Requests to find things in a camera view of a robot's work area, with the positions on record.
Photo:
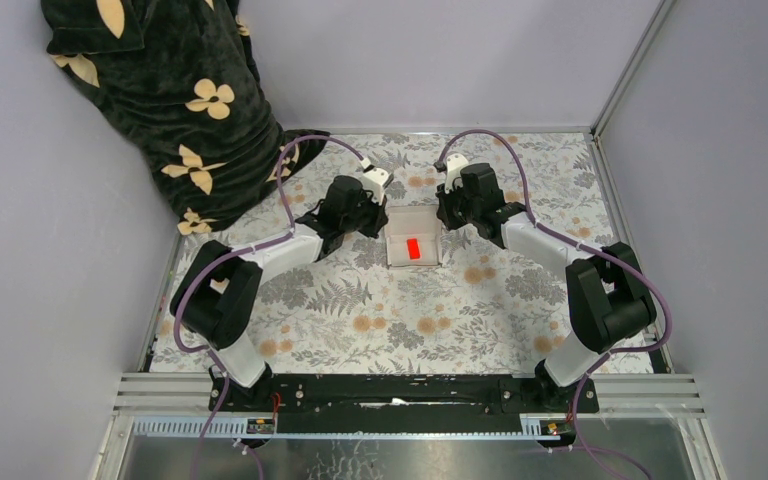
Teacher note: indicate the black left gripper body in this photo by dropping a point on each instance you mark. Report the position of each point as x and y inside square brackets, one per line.
[365, 218]

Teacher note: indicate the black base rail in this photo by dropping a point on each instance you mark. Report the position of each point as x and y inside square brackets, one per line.
[491, 394]

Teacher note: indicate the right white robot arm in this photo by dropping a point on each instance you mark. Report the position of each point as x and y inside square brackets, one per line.
[607, 299]

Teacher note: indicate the black floral plush blanket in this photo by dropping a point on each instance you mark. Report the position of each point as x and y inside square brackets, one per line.
[178, 79]

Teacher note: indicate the red rectangular block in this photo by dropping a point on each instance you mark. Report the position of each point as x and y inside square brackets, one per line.
[413, 248]

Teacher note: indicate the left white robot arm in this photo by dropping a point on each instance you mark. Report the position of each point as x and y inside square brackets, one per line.
[216, 297]

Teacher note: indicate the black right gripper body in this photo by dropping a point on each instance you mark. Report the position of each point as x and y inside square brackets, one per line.
[458, 212]

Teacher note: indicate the white cardboard paper box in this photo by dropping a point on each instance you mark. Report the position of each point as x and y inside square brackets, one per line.
[413, 237]

